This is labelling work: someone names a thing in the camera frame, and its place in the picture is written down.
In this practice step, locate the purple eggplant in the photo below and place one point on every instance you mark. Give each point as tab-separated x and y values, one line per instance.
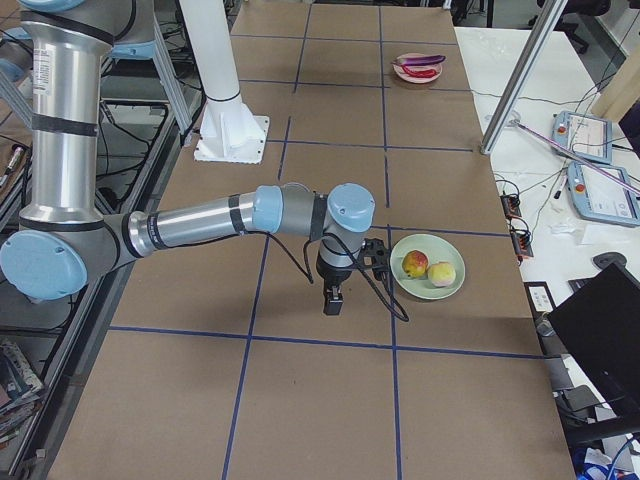
419	60

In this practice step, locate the teach pendant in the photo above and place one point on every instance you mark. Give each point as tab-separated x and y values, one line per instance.
601	198
587	136

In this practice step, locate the orange circuit board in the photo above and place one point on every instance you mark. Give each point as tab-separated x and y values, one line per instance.
511	205
522	243

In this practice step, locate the red apple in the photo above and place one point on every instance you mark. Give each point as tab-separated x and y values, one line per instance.
415	264

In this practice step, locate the black monitor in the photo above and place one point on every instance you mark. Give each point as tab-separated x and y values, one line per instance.
599	327

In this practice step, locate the white pillar with base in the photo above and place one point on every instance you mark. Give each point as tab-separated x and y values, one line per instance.
229	131

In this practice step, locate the yellow green peach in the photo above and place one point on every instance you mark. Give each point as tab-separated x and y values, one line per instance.
442	274

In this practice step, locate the pink plate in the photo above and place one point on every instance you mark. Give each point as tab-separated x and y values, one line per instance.
418	68

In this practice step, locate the lower teach pendant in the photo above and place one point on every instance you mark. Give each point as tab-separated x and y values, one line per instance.
601	198

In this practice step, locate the aluminium frame post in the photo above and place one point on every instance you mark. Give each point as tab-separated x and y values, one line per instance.
536	41

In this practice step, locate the upper teach pendant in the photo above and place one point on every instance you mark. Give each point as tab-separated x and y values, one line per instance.
587	136

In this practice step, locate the stack of books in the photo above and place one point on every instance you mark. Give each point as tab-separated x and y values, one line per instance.
21	390

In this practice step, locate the red chili pepper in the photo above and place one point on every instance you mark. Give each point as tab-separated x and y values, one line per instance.
420	75

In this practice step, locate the green plate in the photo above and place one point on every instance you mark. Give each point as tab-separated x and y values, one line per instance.
438	250

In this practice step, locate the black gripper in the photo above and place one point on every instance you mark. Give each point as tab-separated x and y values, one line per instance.
333	276

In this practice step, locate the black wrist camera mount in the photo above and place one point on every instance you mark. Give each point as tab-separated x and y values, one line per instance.
374	256

